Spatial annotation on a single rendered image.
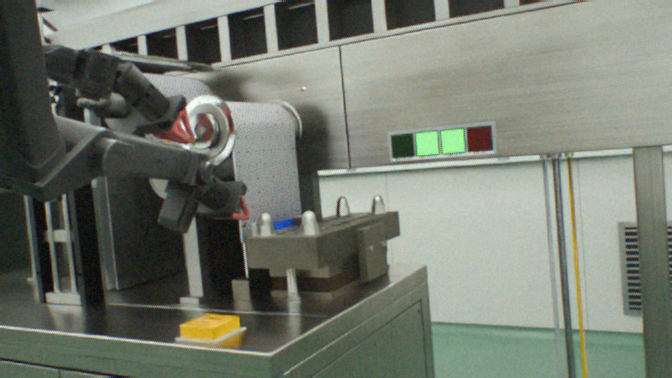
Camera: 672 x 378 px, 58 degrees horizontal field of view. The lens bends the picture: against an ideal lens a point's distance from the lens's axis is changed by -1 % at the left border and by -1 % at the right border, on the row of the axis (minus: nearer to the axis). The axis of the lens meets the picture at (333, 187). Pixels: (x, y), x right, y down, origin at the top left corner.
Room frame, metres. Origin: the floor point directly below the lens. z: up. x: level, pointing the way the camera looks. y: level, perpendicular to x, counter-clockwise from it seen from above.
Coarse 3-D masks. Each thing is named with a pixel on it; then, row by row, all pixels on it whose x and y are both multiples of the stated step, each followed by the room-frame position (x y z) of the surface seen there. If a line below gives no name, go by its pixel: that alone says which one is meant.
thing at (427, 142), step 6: (426, 132) 1.38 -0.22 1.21; (432, 132) 1.37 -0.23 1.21; (420, 138) 1.39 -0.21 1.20; (426, 138) 1.38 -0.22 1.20; (432, 138) 1.37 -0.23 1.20; (420, 144) 1.39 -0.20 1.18; (426, 144) 1.38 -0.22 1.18; (432, 144) 1.37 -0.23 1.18; (420, 150) 1.39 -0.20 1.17; (426, 150) 1.38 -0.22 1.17; (432, 150) 1.37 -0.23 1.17; (438, 150) 1.37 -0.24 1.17
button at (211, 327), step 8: (192, 320) 0.99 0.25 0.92; (200, 320) 0.99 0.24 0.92; (208, 320) 0.99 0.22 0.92; (216, 320) 0.98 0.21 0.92; (224, 320) 0.98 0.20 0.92; (232, 320) 0.99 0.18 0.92; (184, 328) 0.97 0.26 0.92; (192, 328) 0.96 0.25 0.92; (200, 328) 0.95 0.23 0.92; (208, 328) 0.95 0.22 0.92; (216, 328) 0.95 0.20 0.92; (224, 328) 0.97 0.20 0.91; (232, 328) 0.98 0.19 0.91; (184, 336) 0.97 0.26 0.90; (192, 336) 0.96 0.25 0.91; (200, 336) 0.96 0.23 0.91; (208, 336) 0.95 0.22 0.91; (216, 336) 0.95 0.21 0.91
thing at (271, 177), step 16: (240, 160) 1.26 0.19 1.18; (256, 160) 1.31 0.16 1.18; (272, 160) 1.36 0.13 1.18; (288, 160) 1.42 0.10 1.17; (240, 176) 1.25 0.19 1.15; (256, 176) 1.30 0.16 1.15; (272, 176) 1.35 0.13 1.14; (288, 176) 1.41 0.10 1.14; (256, 192) 1.30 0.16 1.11; (272, 192) 1.35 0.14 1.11; (288, 192) 1.41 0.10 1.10; (256, 208) 1.29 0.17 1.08; (272, 208) 1.34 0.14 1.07; (288, 208) 1.40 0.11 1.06; (240, 224) 1.24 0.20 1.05
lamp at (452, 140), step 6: (444, 132) 1.36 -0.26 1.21; (450, 132) 1.35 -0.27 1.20; (456, 132) 1.34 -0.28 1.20; (462, 132) 1.34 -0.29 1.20; (444, 138) 1.36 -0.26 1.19; (450, 138) 1.35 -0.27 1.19; (456, 138) 1.35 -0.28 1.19; (462, 138) 1.34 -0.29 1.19; (444, 144) 1.36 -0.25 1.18; (450, 144) 1.35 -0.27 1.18; (456, 144) 1.35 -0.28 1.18; (462, 144) 1.34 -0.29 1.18; (444, 150) 1.36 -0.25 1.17; (450, 150) 1.35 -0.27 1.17; (456, 150) 1.35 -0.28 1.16; (462, 150) 1.34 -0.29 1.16
